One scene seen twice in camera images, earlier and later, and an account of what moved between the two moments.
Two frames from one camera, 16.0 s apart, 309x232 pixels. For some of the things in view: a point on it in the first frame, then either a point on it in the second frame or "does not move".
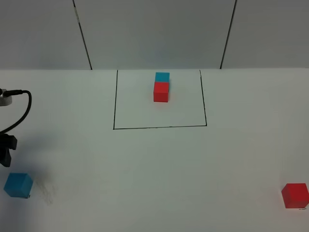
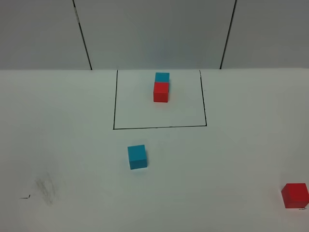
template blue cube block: (162, 77) does not move
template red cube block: (161, 92) does not move
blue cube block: (18, 185) to (137, 156)
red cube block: (295, 195) does not move
